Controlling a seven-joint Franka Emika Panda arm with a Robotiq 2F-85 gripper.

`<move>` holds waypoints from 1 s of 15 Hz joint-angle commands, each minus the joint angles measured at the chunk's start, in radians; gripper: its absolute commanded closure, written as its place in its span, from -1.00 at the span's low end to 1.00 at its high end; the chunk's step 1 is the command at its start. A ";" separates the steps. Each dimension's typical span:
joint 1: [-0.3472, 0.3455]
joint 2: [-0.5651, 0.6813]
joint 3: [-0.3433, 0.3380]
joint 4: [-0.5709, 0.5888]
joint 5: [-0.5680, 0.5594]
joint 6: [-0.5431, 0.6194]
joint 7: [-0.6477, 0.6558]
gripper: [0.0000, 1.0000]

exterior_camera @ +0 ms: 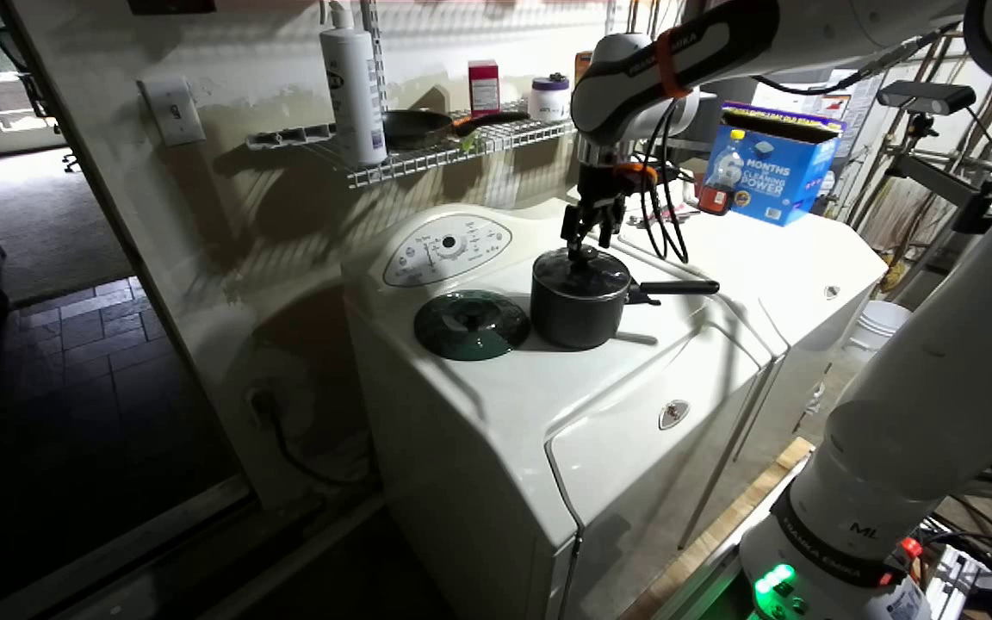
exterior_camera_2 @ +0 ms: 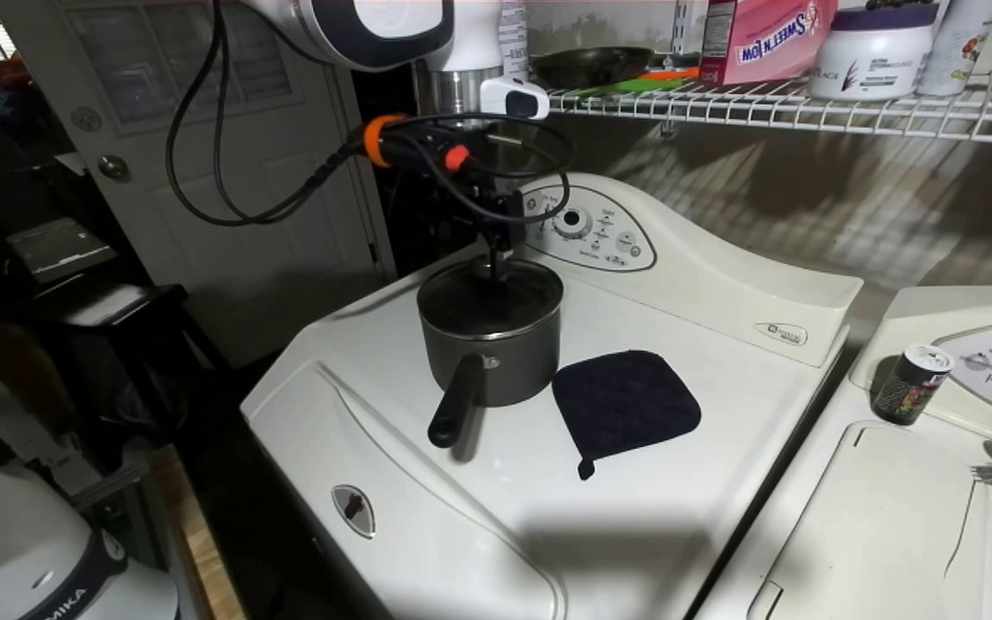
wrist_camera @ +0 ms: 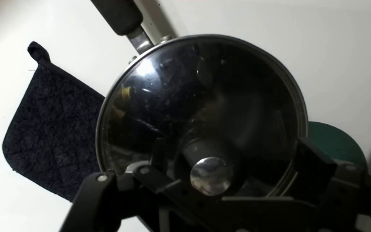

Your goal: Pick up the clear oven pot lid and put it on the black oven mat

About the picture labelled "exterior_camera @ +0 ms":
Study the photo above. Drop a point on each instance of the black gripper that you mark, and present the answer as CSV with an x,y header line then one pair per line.
x,y
605,191

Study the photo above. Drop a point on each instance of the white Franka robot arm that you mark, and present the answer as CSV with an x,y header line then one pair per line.
x,y
955,366

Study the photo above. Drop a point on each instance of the white jar purple lid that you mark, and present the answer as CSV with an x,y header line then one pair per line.
x,y
547,102

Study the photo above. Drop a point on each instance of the orange box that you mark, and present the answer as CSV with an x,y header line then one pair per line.
x,y
583,67

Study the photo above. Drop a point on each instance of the small red box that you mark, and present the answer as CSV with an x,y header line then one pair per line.
x,y
484,86

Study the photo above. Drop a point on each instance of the white dryer machine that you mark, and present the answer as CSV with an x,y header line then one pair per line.
x,y
774,275

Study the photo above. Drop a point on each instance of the blue detergent box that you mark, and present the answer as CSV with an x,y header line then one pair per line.
x,y
774,167

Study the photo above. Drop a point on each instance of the black pan on shelf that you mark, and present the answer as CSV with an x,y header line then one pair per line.
x,y
417,129

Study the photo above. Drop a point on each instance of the white washing machine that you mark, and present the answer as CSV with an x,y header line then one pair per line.
x,y
497,460

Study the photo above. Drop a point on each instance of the tall white bottle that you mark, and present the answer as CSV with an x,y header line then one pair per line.
x,y
356,98

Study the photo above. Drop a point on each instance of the wooden plank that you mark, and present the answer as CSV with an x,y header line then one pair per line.
x,y
724,520

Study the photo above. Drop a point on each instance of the black camera on stand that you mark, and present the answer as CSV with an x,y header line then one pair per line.
x,y
926,98

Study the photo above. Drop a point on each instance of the white wall outlet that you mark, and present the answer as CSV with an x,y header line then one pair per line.
x,y
172,110

